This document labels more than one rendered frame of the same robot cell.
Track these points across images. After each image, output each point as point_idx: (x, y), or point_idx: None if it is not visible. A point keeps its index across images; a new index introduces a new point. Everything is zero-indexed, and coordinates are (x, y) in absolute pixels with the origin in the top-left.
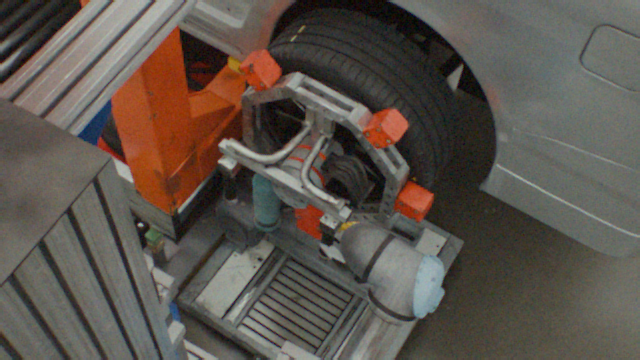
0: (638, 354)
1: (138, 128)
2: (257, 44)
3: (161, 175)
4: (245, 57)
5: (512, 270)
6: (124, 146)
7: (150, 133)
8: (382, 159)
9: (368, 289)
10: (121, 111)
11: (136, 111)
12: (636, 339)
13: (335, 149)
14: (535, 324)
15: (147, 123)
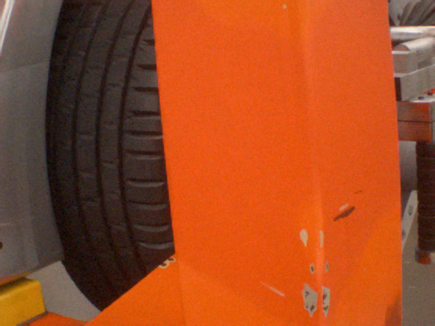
0: (426, 322)
1: (370, 128)
2: (26, 170)
3: (398, 315)
4: (8, 251)
5: None
6: (332, 325)
7: (391, 107)
8: (401, 8)
9: None
10: (339, 95)
11: (367, 32)
12: (406, 323)
13: None
14: None
15: (385, 60)
